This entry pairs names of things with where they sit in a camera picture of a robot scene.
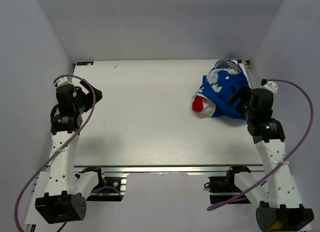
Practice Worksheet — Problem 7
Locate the aluminium table front rail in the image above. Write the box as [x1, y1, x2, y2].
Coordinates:
[73, 165, 266, 173]

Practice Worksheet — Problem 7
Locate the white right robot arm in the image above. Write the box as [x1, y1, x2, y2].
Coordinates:
[225, 83, 314, 232]

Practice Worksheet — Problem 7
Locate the aluminium table rail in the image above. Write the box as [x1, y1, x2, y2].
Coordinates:
[73, 165, 266, 173]
[243, 60, 254, 89]

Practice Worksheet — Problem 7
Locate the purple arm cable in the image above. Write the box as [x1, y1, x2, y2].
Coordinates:
[13, 73, 97, 232]
[206, 78, 314, 212]

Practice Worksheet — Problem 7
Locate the blue white red jacket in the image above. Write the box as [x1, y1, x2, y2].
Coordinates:
[191, 59, 249, 120]

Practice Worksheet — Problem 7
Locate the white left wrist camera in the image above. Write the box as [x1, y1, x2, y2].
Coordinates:
[53, 76, 73, 88]

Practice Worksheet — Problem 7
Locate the aluminium table right rail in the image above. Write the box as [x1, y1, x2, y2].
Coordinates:
[243, 60, 254, 89]

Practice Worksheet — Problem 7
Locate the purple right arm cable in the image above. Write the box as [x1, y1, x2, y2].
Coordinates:
[206, 78, 314, 212]

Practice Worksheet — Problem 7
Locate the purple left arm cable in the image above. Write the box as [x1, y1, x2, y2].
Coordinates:
[13, 73, 97, 232]

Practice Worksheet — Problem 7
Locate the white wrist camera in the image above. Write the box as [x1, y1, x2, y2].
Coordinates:
[53, 76, 73, 88]
[260, 78, 278, 95]

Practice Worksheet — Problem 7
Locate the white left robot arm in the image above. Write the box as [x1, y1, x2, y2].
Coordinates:
[35, 76, 106, 224]

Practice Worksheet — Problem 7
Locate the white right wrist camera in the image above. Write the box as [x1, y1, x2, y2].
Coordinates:
[260, 78, 278, 95]

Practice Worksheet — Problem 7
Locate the blue left corner label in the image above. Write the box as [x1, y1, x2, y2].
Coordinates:
[76, 61, 94, 66]

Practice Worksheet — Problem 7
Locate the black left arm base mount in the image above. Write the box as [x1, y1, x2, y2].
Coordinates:
[81, 166, 123, 202]

